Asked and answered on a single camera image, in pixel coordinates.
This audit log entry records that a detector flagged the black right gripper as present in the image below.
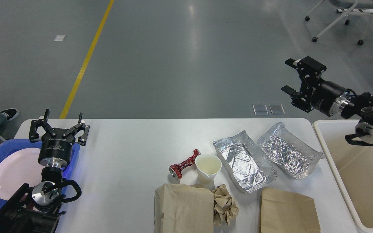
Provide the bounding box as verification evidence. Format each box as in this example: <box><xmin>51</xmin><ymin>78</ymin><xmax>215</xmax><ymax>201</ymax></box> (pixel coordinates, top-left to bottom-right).
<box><xmin>281</xmin><ymin>56</ymin><xmax>350</xmax><ymax>117</ymax></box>

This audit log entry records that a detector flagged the crushed red can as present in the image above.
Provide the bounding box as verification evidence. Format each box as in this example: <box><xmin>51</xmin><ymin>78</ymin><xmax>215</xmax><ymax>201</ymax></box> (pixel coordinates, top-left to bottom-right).
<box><xmin>169</xmin><ymin>149</ymin><xmax>201</xmax><ymax>180</ymax></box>

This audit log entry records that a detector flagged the aluminium foil tray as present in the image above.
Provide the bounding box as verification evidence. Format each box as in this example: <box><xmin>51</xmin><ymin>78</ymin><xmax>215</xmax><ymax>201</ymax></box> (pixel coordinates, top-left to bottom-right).
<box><xmin>213</xmin><ymin>131</ymin><xmax>277</xmax><ymax>194</ymax></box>

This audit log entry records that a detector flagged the pink plate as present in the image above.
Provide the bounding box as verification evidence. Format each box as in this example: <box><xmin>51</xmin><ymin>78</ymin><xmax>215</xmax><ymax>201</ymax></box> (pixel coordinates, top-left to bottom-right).
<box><xmin>0</xmin><ymin>148</ymin><xmax>44</xmax><ymax>200</ymax></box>

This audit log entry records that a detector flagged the crumpled brown paper ball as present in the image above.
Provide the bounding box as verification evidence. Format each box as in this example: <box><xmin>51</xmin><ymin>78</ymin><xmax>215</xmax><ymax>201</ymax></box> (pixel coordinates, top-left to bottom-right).
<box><xmin>212</xmin><ymin>184</ymin><xmax>239</xmax><ymax>227</ymax></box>

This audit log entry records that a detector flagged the white paper cup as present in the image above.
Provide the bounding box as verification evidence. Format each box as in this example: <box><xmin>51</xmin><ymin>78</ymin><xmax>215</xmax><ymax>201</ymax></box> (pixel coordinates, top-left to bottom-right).
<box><xmin>195</xmin><ymin>154</ymin><xmax>222</xmax><ymax>190</ymax></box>

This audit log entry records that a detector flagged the clear floor plate right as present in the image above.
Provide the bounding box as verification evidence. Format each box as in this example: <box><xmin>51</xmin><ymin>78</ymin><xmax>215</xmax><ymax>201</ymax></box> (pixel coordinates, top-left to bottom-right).
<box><xmin>269</xmin><ymin>104</ymin><xmax>286</xmax><ymax>115</ymax></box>

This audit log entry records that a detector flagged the black sneaker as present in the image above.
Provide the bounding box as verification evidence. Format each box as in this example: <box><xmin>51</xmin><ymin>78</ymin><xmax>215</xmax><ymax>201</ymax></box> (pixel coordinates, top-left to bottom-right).
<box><xmin>0</xmin><ymin>108</ymin><xmax>19</xmax><ymax>121</ymax></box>

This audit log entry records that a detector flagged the white office chair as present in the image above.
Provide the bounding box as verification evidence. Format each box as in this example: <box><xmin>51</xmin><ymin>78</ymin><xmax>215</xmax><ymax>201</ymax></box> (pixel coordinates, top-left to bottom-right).
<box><xmin>312</xmin><ymin>0</ymin><xmax>373</xmax><ymax>45</ymax></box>

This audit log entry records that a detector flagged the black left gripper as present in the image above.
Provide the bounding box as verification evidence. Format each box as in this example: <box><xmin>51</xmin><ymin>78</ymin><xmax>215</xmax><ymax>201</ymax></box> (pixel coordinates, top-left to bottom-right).
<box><xmin>28</xmin><ymin>108</ymin><xmax>90</xmax><ymax>167</ymax></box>

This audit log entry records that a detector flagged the clear floor plate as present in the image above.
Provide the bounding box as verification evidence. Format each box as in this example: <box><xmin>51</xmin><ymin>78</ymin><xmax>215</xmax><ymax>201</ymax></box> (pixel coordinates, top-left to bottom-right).
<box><xmin>253</xmin><ymin>104</ymin><xmax>269</xmax><ymax>116</ymax></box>
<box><xmin>269</xmin><ymin>104</ymin><xmax>286</xmax><ymax>115</ymax></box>

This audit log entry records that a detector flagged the beige plastic bin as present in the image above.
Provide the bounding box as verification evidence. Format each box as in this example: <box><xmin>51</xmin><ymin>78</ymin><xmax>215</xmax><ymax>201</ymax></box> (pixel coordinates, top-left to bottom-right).
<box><xmin>313</xmin><ymin>120</ymin><xmax>373</xmax><ymax>233</ymax></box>

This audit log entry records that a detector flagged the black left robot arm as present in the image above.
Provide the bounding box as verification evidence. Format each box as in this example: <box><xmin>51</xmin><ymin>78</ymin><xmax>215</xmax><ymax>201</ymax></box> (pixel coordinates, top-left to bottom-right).
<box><xmin>0</xmin><ymin>109</ymin><xmax>90</xmax><ymax>233</ymax></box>

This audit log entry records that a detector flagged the white floor tape patch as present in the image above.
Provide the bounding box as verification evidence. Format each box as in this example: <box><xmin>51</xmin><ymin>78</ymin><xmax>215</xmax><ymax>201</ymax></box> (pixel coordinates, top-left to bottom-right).
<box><xmin>53</xmin><ymin>35</ymin><xmax>66</xmax><ymax>41</ymax></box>

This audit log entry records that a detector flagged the large brown paper bag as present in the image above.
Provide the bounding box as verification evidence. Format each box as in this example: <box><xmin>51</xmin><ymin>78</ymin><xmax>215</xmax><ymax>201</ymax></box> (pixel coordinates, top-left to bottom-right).
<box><xmin>154</xmin><ymin>184</ymin><xmax>214</xmax><ymax>233</ymax></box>

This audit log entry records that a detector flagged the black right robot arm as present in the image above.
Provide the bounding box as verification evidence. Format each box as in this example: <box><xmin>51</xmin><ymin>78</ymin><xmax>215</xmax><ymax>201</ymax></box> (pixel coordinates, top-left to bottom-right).
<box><xmin>281</xmin><ymin>56</ymin><xmax>373</xmax><ymax>146</ymax></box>

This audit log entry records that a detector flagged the clear floor plate left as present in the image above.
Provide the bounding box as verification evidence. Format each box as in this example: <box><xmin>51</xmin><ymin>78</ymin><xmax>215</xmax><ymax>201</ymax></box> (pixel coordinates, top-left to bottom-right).
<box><xmin>253</xmin><ymin>104</ymin><xmax>269</xmax><ymax>116</ymax></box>

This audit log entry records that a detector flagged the clear plastic wrap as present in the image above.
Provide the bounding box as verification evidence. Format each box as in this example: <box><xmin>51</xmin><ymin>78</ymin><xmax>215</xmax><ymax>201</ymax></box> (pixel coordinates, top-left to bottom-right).
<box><xmin>257</xmin><ymin>122</ymin><xmax>325</xmax><ymax>180</ymax></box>

